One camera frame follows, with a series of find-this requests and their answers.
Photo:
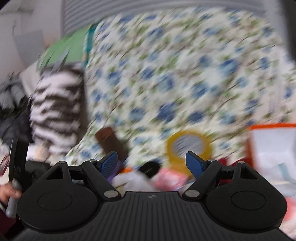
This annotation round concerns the floral blue sofa cover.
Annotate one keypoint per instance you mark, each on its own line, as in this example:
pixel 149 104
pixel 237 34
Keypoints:
pixel 213 70

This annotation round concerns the black jacket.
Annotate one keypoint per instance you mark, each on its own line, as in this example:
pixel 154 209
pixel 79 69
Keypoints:
pixel 15 111

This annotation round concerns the white cloth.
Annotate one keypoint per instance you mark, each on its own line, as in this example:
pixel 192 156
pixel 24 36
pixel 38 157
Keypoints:
pixel 133 181

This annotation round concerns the clear yellow tape roll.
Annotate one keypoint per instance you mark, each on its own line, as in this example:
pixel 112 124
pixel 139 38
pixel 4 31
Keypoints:
pixel 180 143

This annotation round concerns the orange honeycomb silicone mat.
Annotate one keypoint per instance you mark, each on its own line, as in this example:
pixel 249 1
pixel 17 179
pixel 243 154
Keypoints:
pixel 126 170

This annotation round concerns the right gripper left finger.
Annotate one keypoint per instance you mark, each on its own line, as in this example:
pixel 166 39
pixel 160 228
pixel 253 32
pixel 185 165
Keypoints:
pixel 108 164

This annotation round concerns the purple fleece cloth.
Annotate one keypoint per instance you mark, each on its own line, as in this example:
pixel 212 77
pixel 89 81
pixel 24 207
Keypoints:
pixel 120 166

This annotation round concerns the person's left hand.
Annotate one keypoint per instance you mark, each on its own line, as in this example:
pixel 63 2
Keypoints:
pixel 7 191

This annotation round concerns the brown white striped fluffy pillow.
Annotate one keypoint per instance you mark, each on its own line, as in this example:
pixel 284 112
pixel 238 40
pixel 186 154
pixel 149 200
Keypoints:
pixel 55 110

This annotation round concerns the orange cardboard box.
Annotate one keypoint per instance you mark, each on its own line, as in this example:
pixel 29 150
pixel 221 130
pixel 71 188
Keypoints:
pixel 271 151

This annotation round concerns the brown ribbed cup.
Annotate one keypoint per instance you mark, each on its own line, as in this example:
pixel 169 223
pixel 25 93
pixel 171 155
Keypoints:
pixel 109 141

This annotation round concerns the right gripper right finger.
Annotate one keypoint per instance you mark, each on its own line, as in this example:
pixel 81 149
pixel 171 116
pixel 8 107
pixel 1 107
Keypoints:
pixel 195 164

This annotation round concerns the pink tissue packet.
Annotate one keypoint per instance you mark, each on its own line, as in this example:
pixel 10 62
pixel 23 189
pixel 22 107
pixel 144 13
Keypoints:
pixel 169 180

